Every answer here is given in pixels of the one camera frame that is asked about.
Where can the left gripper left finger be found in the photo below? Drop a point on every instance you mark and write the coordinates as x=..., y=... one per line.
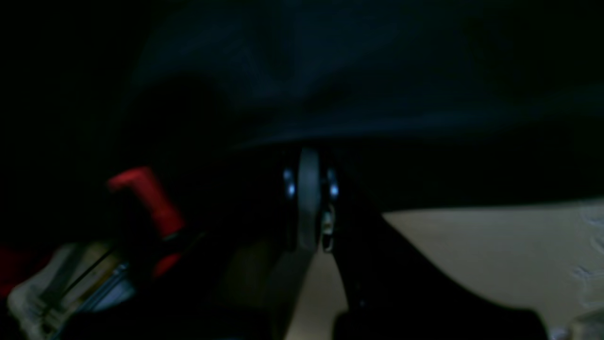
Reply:
x=252, y=254

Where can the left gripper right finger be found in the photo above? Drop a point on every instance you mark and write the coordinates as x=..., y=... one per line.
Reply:
x=393, y=292

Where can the blue red clamp left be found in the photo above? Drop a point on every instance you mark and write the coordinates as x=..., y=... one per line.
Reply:
x=152, y=219

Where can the black table cloth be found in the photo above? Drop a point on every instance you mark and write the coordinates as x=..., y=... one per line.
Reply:
x=427, y=103

